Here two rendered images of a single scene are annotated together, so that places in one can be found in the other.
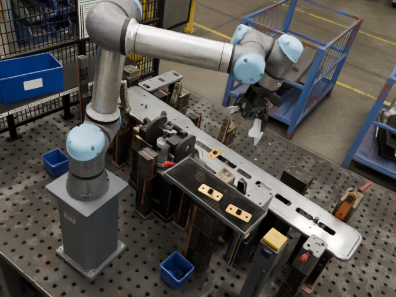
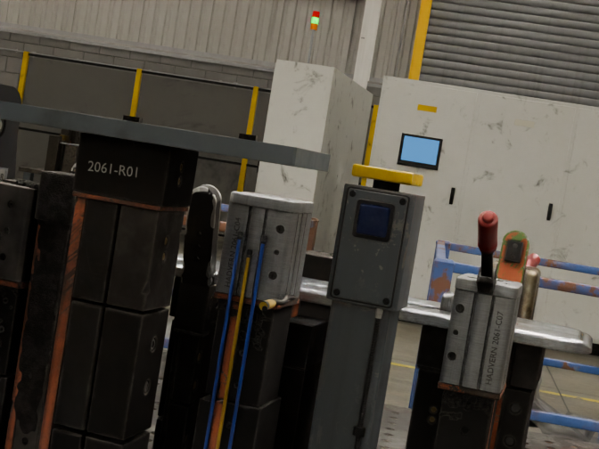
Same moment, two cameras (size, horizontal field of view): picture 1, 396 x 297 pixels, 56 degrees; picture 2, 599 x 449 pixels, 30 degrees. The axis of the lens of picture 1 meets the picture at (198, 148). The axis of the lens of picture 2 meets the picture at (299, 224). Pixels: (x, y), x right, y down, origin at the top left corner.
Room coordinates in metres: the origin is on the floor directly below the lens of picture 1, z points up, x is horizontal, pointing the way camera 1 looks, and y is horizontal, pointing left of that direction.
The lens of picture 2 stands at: (-0.22, 0.13, 1.15)
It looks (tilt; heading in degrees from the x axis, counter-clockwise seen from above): 3 degrees down; 341
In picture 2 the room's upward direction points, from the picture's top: 9 degrees clockwise
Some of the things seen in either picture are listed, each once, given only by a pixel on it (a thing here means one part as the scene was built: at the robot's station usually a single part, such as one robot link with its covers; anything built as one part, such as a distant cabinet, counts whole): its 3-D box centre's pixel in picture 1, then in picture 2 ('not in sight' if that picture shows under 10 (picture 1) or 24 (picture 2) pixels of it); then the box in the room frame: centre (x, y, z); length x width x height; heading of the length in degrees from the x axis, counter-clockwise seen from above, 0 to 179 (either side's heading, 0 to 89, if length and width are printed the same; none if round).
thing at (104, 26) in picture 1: (171, 46); not in sight; (0.90, 0.12, 1.68); 0.49 x 0.11 x 0.12; 88
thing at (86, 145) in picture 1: (86, 148); not in sight; (0.91, 0.36, 1.27); 0.13 x 0.12 x 0.14; 178
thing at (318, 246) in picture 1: (299, 273); (463, 439); (0.86, -0.48, 0.88); 0.11 x 0.10 x 0.36; 146
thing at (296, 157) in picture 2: (213, 193); (142, 133); (0.92, -0.09, 1.16); 0.37 x 0.14 x 0.02; 56
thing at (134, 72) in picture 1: (129, 95); not in sight; (1.85, 0.46, 0.88); 0.08 x 0.08 x 0.36; 56
